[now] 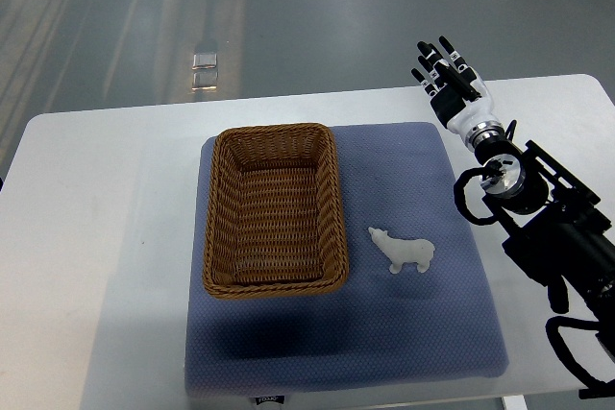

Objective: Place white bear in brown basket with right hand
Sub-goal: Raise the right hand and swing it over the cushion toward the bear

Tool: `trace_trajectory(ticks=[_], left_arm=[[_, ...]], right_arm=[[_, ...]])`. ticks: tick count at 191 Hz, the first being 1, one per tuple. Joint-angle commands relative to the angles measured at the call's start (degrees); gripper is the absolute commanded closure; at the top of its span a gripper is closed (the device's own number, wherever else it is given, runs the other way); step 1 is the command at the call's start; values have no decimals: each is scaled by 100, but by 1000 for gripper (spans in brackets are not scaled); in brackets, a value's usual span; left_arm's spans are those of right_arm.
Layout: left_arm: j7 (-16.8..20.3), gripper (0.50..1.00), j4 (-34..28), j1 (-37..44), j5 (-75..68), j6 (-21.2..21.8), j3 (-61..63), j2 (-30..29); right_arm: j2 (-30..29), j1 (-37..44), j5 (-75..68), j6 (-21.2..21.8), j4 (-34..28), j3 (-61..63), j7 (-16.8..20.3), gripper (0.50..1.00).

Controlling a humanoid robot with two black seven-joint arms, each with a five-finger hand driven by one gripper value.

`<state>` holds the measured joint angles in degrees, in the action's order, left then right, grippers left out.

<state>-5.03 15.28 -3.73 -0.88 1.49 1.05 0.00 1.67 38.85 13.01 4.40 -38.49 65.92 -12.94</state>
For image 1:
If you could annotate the white bear figurine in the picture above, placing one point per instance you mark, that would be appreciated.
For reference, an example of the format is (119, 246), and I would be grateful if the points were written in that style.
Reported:
(399, 252)

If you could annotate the metal floor plate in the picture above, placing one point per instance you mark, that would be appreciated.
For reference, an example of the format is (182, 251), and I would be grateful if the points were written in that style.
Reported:
(205, 71)

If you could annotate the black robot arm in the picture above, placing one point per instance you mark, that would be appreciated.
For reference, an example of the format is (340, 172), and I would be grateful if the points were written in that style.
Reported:
(556, 235)

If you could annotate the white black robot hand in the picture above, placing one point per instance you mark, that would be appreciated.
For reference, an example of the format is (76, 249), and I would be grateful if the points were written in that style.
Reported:
(458, 95)

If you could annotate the blue quilted cushion mat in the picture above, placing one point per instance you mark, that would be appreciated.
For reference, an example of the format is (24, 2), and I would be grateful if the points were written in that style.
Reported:
(378, 328)

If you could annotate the black label tag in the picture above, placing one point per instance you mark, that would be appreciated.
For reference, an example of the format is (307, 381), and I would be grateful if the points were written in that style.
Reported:
(277, 399)

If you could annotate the brown wicker basket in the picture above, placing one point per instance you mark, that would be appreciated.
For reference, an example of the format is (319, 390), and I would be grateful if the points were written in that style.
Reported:
(275, 224)

